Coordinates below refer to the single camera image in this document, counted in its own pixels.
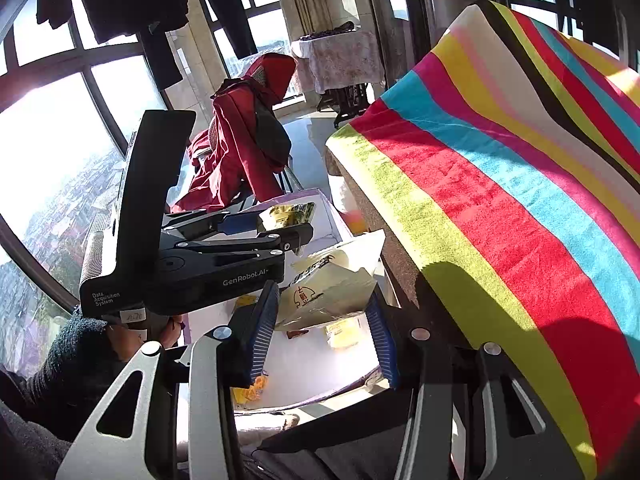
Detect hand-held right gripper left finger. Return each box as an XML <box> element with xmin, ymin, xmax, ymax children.
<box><xmin>55</xmin><ymin>280</ymin><xmax>281</xmax><ymax>480</ymax></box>

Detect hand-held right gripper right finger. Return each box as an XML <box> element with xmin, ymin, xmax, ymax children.
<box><xmin>366</xmin><ymin>290</ymin><xmax>586</xmax><ymax>480</ymax></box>

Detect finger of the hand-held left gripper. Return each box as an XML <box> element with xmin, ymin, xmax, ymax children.
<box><xmin>162</xmin><ymin>210</ymin><xmax>261</xmax><ymax>242</ymax></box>
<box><xmin>160</xmin><ymin>222</ymin><xmax>315</xmax><ymax>257</ymax></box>

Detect gold foil snack packet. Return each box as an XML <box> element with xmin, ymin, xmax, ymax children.
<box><xmin>256</xmin><ymin>202</ymin><xmax>317</xmax><ymax>235</ymax></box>

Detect white storage box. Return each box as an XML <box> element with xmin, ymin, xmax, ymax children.
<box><xmin>177</xmin><ymin>187</ymin><xmax>401</xmax><ymax>413</ymax></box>

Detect person's left forearm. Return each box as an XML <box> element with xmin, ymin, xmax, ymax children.
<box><xmin>0</xmin><ymin>305</ymin><xmax>133</xmax><ymax>443</ymax></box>

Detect person's left hand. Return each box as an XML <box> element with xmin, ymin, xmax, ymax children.
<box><xmin>107</xmin><ymin>316</ymin><xmax>183</xmax><ymax>362</ymax></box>

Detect yellow snack packet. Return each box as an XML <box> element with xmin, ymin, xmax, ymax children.
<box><xmin>325</xmin><ymin>316</ymin><xmax>362</xmax><ymax>350</ymax></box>

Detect grey mesh office chair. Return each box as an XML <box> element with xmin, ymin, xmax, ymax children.
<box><xmin>187</xmin><ymin>55</ymin><xmax>306</xmax><ymax>213</ymax></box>

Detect cream printed bag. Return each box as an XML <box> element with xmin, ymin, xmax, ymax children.
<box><xmin>276</xmin><ymin>229</ymin><xmax>387</xmax><ymax>332</ymax></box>

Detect small orange bread packet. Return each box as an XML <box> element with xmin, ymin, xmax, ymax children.
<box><xmin>231</xmin><ymin>375</ymin><xmax>271</xmax><ymax>405</ymax></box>

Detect white plastic bag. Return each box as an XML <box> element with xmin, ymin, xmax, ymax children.
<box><xmin>332</xmin><ymin>177</ymin><xmax>368</xmax><ymax>236</ymax></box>

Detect red jacket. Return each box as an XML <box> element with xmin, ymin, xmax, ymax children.
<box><xmin>170</xmin><ymin>52</ymin><xmax>298</xmax><ymax>213</ymax></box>

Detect dark cloth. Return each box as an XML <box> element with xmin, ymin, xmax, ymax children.
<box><xmin>255</xmin><ymin>102</ymin><xmax>292</xmax><ymax>167</ymax></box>

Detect large arched window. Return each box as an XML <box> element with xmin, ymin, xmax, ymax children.
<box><xmin>0</xmin><ymin>0</ymin><xmax>173</xmax><ymax>376</ymax></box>

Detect hanging dark garment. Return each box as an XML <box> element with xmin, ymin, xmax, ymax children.
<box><xmin>139</xmin><ymin>30</ymin><xmax>184</xmax><ymax>92</ymax></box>

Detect black iron table stand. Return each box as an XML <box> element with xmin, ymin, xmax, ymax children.
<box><xmin>317</xmin><ymin>82</ymin><xmax>376</xmax><ymax>129</ymax></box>

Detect rainbow striped cloth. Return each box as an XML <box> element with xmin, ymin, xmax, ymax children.
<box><xmin>325</xmin><ymin>0</ymin><xmax>640</xmax><ymax>480</ymax></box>

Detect floral cloth covered table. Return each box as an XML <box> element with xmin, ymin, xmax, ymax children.
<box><xmin>291</xmin><ymin>30</ymin><xmax>386</xmax><ymax>94</ymax></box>

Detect dark bundle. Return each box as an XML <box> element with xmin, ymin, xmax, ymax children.
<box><xmin>300</xmin><ymin>21</ymin><xmax>357</xmax><ymax>41</ymax></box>

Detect hanging dark trousers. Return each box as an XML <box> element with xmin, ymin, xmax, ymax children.
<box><xmin>192</xmin><ymin>0</ymin><xmax>259</xmax><ymax>59</ymax></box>

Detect beige curtain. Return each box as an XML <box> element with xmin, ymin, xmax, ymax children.
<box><xmin>277</xmin><ymin>0</ymin><xmax>341</xmax><ymax>56</ymax></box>

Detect hanging dark clothes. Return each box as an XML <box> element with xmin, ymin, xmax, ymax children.
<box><xmin>550</xmin><ymin>0</ymin><xmax>627</xmax><ymax>57</ymax></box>

